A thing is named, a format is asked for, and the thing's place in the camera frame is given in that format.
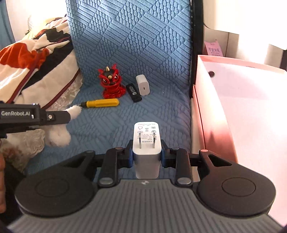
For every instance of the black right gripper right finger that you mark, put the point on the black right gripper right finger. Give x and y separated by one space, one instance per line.
221 185

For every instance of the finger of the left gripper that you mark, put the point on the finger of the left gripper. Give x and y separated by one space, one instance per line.
57 117

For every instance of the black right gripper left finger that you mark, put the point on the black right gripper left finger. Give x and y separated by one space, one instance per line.
69 186

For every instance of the yellow handled screwdriver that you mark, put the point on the yellow handled screwdriver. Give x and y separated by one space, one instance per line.
99 103

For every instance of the red lion dance figurine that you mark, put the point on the red lion dance figurine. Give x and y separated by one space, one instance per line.
111 81

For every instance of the white plug charger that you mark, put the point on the white plug charger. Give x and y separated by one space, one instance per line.
147 150

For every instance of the person's left hand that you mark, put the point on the person's left hand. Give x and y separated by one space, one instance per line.
2 185

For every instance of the white plush toy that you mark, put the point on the white plush toy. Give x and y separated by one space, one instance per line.
58 135

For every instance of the lace cream cushion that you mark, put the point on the lace cream cushion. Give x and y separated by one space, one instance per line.
17 149

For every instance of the red white black blanket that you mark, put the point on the red white black blanket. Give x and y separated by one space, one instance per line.
42 69

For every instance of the pink white storage box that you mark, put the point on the pink white storage box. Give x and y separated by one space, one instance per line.
239 111

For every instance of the black usb stick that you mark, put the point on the black usb stick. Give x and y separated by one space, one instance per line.
133 93

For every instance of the small white charger cube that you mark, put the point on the small white charger cube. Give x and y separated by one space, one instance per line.
143 85

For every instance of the blue textured sofa cover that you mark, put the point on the blue textured sofa cover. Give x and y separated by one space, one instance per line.
152 38

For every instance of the pink paper tag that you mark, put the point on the pink paper tag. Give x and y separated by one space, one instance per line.
212 49

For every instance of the cardboard box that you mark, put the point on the cardboard box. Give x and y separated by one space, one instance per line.
245 48

